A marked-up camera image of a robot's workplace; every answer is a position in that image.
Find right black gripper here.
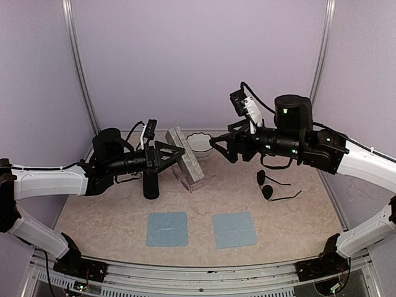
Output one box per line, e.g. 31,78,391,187
209,116,304,163

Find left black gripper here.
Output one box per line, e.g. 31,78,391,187
106,140,184,176

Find grey glasses case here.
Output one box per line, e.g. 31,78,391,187
165,126,205,185

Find blue cleaning cloth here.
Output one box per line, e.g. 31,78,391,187
146,212,189,248
212,212,258,249

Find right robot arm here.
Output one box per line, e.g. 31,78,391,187
209,90,395,192

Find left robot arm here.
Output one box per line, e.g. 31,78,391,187
1,124,186,275

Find black aviator sunglasses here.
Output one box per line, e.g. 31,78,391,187
256,170,302,202

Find black glasses case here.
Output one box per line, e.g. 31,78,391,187
143,172,160,200

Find white scalloped bowl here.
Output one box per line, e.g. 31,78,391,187
187,132,213,158

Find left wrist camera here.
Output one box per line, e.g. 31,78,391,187
137,119,157,150

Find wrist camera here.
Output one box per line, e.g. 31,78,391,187
230,89,264,134
137,119,157,150

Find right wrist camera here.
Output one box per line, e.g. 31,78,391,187
230,89,264,134

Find clear frame glasses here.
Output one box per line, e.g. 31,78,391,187
171,165,217,193

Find left aluminium frame post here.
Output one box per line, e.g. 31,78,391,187
61,0,101,136

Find aluminium frame post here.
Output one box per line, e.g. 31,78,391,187
61,0,101,136
309,0,336,106

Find front aluminium rail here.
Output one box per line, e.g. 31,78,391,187
24,247,381,297

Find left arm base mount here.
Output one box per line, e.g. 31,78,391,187
53,233,108,283

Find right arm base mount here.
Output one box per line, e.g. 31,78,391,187
295,233,350,282

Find right aluminium frame post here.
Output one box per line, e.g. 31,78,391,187
309,0,336,106

